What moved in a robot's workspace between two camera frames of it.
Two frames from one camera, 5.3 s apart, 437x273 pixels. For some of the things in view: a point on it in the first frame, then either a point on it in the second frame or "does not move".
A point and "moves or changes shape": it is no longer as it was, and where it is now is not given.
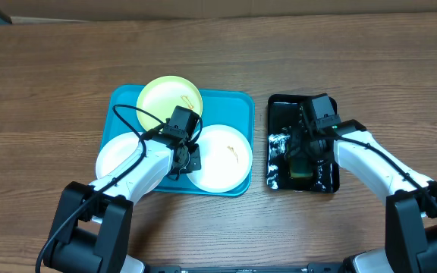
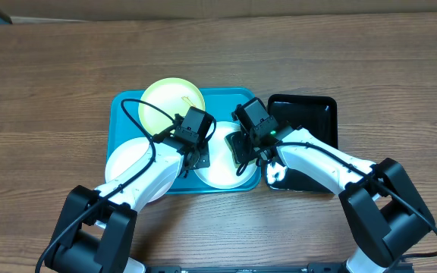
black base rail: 326,268 does not move
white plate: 226,158 moves or changes shape
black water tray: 282,115 does not move
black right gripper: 299,150 to 236,148
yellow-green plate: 161,97 does not move
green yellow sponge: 301,165 moves or changes shape
